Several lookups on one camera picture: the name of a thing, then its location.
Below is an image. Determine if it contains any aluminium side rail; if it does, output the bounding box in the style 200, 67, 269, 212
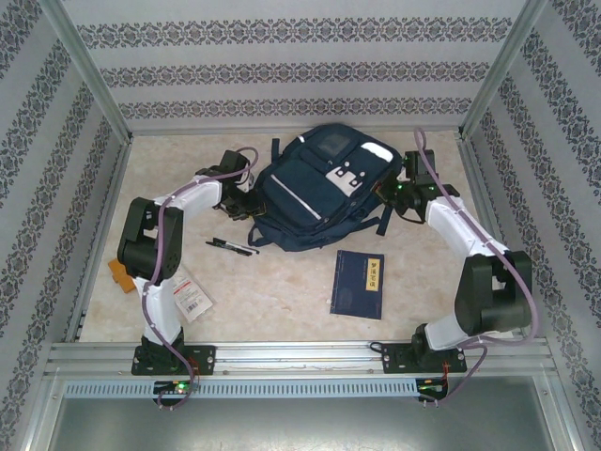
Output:
64, 140, 134, 343
457, 139, 534, 340

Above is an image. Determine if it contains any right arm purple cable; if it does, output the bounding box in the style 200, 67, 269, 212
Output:
412, 126, 539, 408

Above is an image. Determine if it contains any left controller board with LED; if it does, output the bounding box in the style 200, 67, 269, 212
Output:
153, 379, 199, 397

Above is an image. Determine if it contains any orange rectangular block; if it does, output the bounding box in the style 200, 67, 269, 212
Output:
107, 257, 137, 295

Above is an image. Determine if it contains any grey metal sheet panel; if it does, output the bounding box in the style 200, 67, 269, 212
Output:
46, 397, 564, 451

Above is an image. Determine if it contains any right controller board with LED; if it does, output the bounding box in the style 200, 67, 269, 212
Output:
417, 377, 451, 397

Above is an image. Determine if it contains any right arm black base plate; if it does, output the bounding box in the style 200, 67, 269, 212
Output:
380, 342, 470, 376

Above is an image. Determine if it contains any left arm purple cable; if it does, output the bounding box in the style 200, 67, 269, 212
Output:
140, 148, 262, 412

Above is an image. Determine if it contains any right aluminium corner post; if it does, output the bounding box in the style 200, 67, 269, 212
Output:
457, 0, 549, 141

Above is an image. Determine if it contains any blue notebook with yellow label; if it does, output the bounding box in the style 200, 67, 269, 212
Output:
327, 249, 386, 323

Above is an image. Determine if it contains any left aluminium corner post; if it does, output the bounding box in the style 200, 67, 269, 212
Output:
39, 0, 134, 142

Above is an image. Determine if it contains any navy blue student backpack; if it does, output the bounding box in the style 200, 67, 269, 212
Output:
247, 122, 406, 251

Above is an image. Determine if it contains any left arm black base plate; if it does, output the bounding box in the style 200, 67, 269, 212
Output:
131, 345, 217, 377

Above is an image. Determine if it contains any packaged card with red label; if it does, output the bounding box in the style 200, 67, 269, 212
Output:
169, 270, 216, 323

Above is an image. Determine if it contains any controller board with led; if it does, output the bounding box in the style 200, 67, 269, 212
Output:
153, 379, 199, 397
417, 377, 451, 397

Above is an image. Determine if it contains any aluminium corner post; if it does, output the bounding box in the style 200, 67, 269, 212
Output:
457, 0, 549, 141
39, 0, 134, 142

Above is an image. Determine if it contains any aluminium mounting rail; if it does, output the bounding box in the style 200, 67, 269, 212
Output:
44, 341, 550, 377

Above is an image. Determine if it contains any black marker pen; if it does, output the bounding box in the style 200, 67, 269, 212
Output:
205, 237, 261, 257

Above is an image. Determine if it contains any grey slotted cable duct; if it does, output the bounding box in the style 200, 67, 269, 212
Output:
62, 379, 419, 399

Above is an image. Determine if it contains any aluminium rear frame rail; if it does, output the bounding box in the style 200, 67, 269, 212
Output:
126, 124, 466, 138

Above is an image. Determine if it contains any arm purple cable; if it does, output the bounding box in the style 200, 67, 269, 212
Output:
412, 126, 539, 408
140, 148, 262, 412

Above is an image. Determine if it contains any right aluminium side rail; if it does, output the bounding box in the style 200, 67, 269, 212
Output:
457, 139, 534, 340

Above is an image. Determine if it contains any left aluminium side rail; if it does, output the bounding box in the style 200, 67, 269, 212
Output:
64, 140, 134, 343

